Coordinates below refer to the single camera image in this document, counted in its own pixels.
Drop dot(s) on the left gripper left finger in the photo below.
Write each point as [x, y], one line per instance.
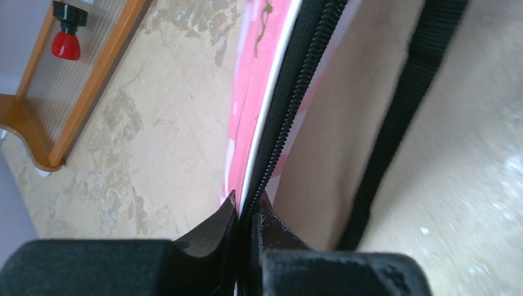
[201, 262]

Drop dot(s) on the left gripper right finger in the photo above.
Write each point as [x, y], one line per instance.
[282, 264]

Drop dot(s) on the red black blue marker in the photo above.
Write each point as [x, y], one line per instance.
[65, 44]

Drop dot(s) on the wooden three-tier shelf rack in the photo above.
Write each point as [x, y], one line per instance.
[55, 97]

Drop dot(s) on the pink sport racket bag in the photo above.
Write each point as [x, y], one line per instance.
[284, 49]

